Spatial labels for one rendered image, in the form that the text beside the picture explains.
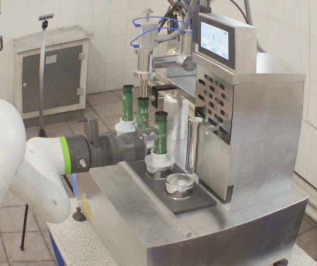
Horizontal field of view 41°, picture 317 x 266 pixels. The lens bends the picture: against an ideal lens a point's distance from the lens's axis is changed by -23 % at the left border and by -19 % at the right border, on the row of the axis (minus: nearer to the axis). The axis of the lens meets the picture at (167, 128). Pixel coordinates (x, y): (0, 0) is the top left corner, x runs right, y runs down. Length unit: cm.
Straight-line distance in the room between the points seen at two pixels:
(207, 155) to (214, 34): 29
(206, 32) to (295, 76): 24
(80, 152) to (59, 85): 311
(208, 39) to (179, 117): 45
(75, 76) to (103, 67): 85
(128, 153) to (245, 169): 28
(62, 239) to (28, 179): 57
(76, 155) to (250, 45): 47
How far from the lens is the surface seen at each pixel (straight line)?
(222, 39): 104
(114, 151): 119
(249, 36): 101
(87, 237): 151
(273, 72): 108
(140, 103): 132
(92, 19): 490
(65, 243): 147
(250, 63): 103
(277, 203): 121
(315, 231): 296
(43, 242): 273
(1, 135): 62
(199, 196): 121
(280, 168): 120
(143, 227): 110
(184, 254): 109
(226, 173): 111
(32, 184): 97
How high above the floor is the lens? 164
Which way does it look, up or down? 23 degrees down
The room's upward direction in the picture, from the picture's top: 2 degrees clockwise
